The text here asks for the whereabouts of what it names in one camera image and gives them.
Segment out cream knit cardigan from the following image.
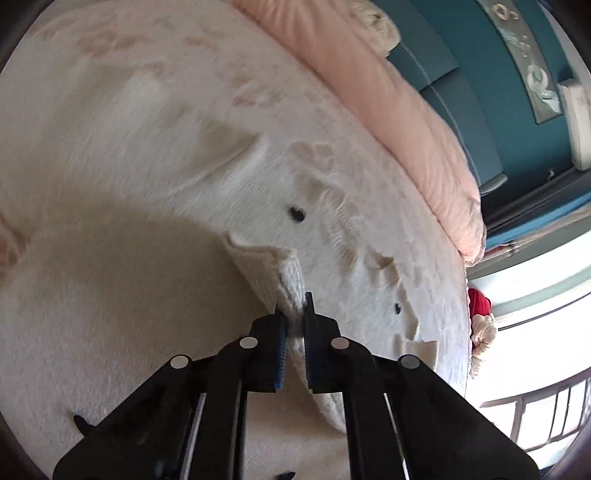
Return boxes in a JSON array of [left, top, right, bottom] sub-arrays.
[[222, 231, 350, 434]]

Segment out window railing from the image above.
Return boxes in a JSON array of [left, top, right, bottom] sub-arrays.
[[480, 368, 590, 453]]

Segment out cream knotted cloth by window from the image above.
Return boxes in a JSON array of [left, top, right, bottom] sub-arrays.
[[470, 314, 498, 378]]

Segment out red cloth by window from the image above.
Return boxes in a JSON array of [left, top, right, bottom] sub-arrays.
[[468, 287, 492, 319]]

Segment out pink butterfly pattern bedspread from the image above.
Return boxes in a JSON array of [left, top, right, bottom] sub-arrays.
[[1, 1, 470, 474]]

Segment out teal upholstered headboard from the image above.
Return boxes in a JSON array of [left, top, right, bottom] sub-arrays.
[[388, 42, 507, 196]]

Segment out peach pink duvet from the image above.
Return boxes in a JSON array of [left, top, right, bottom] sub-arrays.
[[233, 0, 486, 266]]

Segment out cream crumpled garment on duvet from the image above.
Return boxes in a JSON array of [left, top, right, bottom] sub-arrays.
[[346, 0, 401, 58]]

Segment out floral wall picture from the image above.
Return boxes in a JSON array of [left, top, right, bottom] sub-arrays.
[[477, 0, 562, 124]]

